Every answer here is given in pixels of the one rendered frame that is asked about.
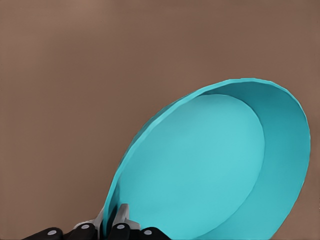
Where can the blue plate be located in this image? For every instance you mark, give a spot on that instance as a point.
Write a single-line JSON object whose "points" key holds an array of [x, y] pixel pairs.
{"points": [[200, 160]]}

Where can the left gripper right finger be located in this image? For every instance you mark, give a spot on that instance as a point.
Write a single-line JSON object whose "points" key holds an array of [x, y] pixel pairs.
{"points": [[123, 225]]}

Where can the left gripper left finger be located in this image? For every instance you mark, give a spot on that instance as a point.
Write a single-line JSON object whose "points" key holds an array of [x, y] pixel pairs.
{"points": [[85, 229]]}

